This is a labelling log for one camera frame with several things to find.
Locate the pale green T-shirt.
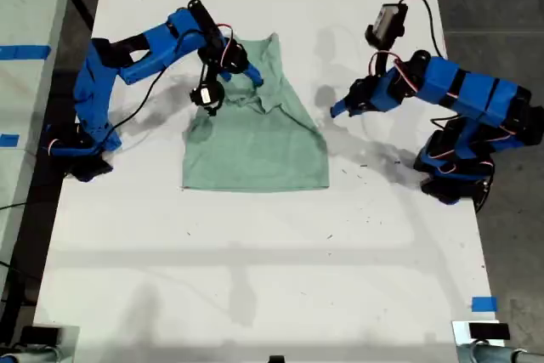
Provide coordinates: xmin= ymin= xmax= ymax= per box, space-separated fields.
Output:
xmin=181 ymin=32 xmax=331 ymax=193

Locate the black stand leg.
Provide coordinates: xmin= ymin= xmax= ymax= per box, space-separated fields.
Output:
xmin=70 ymin=0 xmax=95 ymax=31

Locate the long blue tape strip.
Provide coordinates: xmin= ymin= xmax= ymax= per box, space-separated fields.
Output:
xmin=0 ymin=44 xmax=52 ymax=60

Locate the small black box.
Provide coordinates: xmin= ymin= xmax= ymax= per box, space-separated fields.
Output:
xmin=20 ymin=326 xmax=60 ymax=345
xmin=468 ymin=323 xmax=510 ymax=341

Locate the teal clamp tube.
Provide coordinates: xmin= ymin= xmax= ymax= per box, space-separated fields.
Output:
xmin=473 ymin=343 xmax=544 ymax=363

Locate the grey clamp tube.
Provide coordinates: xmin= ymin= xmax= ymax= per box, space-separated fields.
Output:
xmin=0 ymin=348 xmax=60 ymax=363

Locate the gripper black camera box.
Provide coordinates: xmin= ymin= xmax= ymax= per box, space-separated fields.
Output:
xmin=190 ymin=81 xmax=225 ymax=118
xmin=365 ymin=3 xmax=409 ymax=49

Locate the camera black cable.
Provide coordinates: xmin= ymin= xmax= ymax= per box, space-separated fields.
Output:
xmin=398 ymin=0 xmax=446 ymax=59
xmin=108 ymin=63 xmax=171 ymax=131

